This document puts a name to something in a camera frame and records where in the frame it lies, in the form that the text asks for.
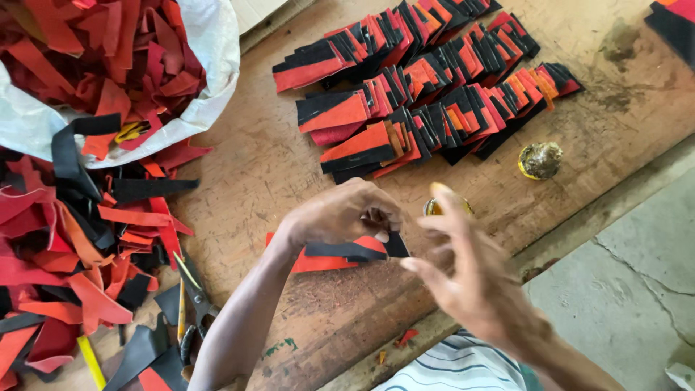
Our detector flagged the black metal scissors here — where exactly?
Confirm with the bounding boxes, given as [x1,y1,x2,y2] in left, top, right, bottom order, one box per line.
[173,251,222,368]

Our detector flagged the heap of red black leather scraps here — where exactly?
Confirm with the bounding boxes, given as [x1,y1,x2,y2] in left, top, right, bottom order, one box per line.
[0,138,214,391]

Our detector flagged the person's right hand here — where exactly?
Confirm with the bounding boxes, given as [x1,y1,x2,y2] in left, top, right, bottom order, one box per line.
[400,182,552,352]

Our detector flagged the white crumpled plastic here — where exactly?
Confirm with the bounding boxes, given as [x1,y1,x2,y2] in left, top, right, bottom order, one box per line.
[665,362,695,391]

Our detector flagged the yellow stick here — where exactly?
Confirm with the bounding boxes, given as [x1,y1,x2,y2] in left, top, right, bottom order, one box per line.
[75,335,107,391]

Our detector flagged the cardboard box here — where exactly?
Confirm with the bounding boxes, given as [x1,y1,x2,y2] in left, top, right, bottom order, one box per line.
[230,0,318,55]

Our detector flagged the person's left hand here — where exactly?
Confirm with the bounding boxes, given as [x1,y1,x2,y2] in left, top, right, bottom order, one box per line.
[279,177,406,256]

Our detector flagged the open yellow glue tin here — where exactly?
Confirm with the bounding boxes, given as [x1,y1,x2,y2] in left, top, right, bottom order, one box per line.
[423,194,474,218]

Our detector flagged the white sack of red scraps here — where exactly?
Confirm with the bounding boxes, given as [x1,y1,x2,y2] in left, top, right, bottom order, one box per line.
[0,0,241,170]

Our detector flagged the glue-smeared yellow tin lid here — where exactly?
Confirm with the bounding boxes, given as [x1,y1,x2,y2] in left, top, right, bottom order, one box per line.
[517,142,564,181]

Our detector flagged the striped white shirt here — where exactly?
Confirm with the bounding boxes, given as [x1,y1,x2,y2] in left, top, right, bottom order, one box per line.
[374,328,545,391]

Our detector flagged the rows of red black leather pieces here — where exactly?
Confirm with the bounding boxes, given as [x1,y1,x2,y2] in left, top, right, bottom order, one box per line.
[271,0,586,185]

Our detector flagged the stack of red black leather sheets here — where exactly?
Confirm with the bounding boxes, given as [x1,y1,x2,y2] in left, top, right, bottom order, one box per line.
[644,0,695,72]

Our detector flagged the red and black leather piece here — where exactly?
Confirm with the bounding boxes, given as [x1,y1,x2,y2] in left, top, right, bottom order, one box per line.
[265,230,411,274]

